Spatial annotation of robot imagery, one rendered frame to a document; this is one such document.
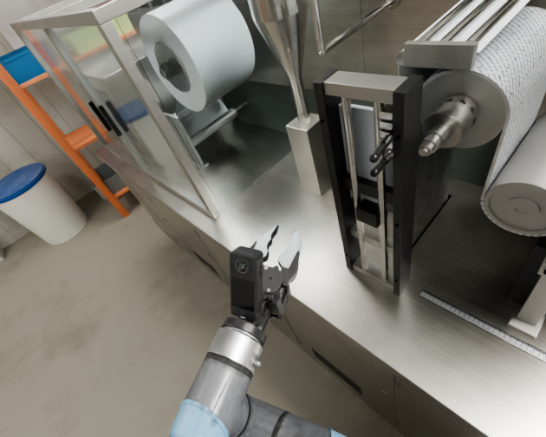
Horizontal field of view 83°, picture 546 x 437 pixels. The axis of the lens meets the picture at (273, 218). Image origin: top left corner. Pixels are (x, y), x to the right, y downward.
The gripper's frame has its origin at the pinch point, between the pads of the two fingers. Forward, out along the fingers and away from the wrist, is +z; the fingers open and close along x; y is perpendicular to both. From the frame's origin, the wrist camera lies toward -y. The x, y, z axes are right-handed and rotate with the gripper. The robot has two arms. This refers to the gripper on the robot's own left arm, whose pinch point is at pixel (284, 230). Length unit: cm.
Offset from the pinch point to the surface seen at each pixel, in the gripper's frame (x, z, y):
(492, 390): 42, -7, 28
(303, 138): -11.2, 43.6, 11.0
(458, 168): 34, 55, 25
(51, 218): -260, 55, 132
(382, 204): 15.8, 12.2, 1.4
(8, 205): -273, 42, 106
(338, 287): 8.3, 8.8, 32.8
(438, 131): 21.9, 14.0, -14.6
